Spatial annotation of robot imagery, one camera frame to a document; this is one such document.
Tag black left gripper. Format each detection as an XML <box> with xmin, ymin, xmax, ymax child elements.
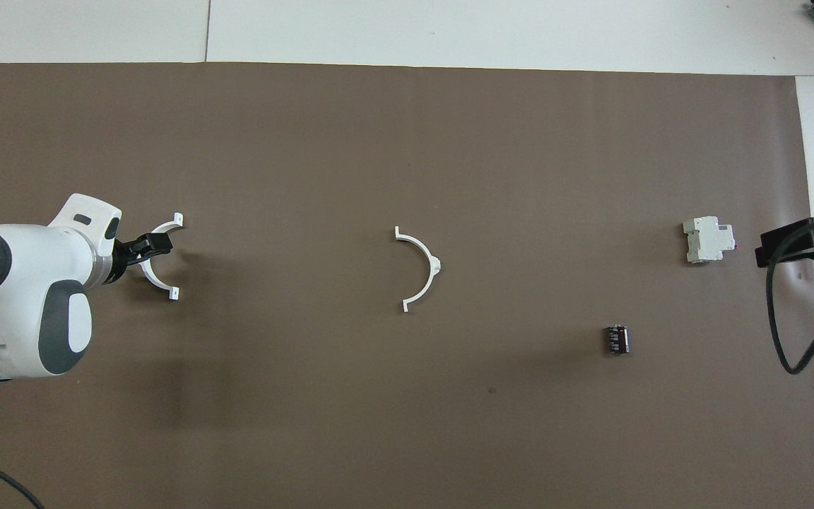
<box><xmin>102</xmin><ymin>232</ymin><xmax>173</xmax><ymax>283</ymax></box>

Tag white half pipe clamp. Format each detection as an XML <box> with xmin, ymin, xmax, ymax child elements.
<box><xmin>140</xmin><ymin>212</ymin><xmax>185</xmax><ymax>301</ymax></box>
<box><xmin>394</xmin><ymin>226</ymin><xmax>443</xmax><ymax>313</ymax></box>

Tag white circuit breaker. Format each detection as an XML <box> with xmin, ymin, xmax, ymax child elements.
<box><xmin>683</xmin><ymin>216</ymin><xmax>736</xmax><ymax>265</ymax></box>

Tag brown paper mat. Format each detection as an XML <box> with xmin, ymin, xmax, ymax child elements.
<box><xmin>0</xmin><ymin>62</ymin><xmax>814</xmax><ymax>509</ymax></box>

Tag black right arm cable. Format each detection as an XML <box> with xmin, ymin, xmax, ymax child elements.
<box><xmin>766</xmin><ymin>211</ymin><xmax>814</xmax><ymax>375</ymax></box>

